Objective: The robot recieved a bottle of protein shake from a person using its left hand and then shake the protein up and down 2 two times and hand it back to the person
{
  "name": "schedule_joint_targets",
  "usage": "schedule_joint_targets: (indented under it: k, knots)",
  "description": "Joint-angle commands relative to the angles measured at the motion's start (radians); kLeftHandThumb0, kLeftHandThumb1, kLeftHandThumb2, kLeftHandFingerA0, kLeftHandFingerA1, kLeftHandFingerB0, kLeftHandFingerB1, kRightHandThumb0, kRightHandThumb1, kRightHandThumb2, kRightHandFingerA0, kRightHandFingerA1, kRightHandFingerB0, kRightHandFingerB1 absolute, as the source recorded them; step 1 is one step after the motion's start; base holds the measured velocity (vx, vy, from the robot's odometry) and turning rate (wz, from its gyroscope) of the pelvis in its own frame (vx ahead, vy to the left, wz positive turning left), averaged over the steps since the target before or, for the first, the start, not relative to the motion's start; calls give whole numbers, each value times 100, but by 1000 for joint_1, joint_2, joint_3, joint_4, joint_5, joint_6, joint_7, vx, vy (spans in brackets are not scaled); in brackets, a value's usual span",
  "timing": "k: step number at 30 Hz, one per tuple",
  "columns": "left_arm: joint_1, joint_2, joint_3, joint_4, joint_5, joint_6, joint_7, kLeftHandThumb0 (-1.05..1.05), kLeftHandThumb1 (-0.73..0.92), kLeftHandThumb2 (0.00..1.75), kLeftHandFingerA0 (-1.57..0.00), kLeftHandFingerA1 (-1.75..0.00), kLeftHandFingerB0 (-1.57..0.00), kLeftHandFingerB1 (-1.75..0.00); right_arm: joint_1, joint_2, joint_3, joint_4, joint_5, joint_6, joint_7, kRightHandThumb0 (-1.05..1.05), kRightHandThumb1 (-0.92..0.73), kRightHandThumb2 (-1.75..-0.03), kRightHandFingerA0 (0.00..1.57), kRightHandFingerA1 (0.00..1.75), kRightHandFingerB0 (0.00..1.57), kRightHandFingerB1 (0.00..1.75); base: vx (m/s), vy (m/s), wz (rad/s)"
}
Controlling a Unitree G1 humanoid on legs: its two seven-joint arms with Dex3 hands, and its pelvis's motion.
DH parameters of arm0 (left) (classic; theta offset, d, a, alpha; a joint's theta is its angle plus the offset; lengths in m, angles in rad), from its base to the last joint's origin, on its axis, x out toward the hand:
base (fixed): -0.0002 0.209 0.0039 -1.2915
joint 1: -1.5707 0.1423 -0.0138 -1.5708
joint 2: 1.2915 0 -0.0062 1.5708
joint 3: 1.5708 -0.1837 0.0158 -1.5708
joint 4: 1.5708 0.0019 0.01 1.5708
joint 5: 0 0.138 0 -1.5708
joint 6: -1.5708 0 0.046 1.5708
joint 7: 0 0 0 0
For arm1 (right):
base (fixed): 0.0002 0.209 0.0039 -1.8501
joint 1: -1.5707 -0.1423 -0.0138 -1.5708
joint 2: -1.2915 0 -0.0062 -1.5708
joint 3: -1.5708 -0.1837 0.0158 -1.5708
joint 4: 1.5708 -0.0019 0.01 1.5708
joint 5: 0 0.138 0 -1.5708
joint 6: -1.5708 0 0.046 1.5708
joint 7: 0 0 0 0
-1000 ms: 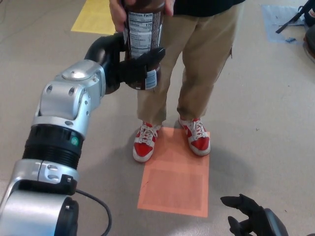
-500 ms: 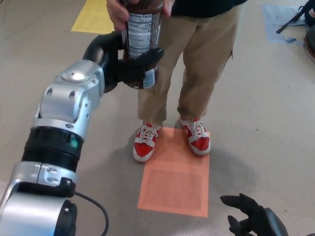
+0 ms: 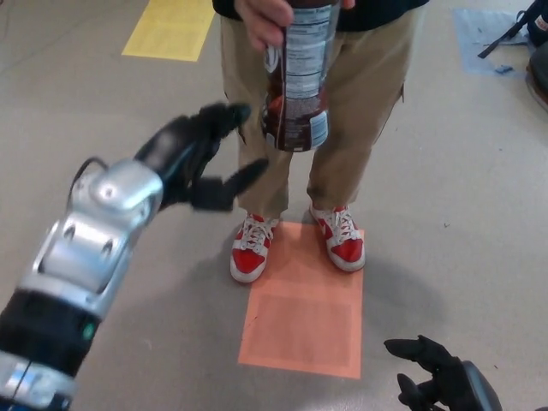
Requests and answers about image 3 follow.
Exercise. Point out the red white sneaker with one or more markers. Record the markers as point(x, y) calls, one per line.
point(347, 250)
point(248, 259)

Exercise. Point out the black shirt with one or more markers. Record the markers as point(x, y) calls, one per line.
point(385, 10)

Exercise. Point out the small blue tape scrap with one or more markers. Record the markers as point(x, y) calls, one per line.
point(503, 68)

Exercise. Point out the orange floor mat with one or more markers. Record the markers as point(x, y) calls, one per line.
point(301, 325)

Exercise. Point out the brown protein shake bottle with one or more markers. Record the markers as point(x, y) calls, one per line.
point(299, 85)

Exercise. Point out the person's bare hand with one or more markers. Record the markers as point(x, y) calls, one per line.
point(267, 19)

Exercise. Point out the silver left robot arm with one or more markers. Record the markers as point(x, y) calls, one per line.
point(81, 257)

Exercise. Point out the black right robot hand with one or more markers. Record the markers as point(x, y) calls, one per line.
point(462, 389)

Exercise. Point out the khaki trousers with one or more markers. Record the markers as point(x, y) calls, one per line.
point(364, 107)

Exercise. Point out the dark grey chair base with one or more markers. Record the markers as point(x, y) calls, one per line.
point(541, 77)

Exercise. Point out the yellow floor mat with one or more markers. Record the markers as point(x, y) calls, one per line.
point(169, 30)

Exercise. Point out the blue floor mat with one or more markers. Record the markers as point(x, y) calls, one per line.
point(473, 38)

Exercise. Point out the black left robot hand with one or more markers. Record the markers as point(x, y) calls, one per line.
point(171, 145)

